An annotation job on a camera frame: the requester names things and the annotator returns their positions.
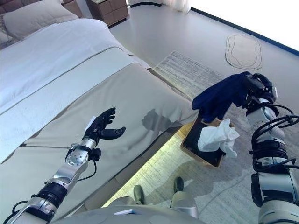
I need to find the brown nightstand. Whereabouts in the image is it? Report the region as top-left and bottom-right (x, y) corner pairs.
(85, 0), (129, 27)

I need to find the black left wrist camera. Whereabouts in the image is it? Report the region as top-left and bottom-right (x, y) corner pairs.
(90, 147), (102, 161)

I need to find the brown wicker basket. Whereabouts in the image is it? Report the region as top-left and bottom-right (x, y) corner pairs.
(180, 115), (235, 168)

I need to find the dark blue garment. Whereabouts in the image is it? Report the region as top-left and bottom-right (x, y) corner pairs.
(192, 71), (252, 123)

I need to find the black floor rail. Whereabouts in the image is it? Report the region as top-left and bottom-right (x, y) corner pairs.
(129, 1), (299, 56)

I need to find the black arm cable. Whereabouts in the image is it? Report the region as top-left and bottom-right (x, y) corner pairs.
(78, 160), (98, 182)
(249, 105), (299, 172)

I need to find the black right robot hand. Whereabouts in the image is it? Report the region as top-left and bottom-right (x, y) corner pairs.
(242, 72), (278, 109)

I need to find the white duvet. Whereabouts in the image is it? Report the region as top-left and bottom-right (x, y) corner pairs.
(0, 18), (134, 164)

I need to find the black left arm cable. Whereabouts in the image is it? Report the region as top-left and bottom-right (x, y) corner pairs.
(78, 160), (98, 182)

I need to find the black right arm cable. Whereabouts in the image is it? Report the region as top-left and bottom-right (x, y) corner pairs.
(249, 105), (299, 172)

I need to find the grey robot torso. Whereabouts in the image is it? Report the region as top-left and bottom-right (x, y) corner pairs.
(51, 205), (206, 224)

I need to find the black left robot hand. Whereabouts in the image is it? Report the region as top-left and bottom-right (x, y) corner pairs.
(83, 107), (127, 143)

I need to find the white curtain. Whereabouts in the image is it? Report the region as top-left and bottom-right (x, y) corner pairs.
(161, 0), (191, 14)

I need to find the grey area rug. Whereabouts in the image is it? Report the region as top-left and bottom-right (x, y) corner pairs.
(100, 51), (299, 224)

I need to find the beige pillow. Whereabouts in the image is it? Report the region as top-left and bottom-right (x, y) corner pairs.
(2, 3), (79, 40)

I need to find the silver right robot leg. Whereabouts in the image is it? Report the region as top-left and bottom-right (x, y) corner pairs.
(170, 176), (199, 219)

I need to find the small oval mat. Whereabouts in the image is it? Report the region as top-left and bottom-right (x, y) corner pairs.
(225, 34), (263, 70)

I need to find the white garment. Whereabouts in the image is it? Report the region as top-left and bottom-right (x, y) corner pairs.
(197, 118), (241, 159)

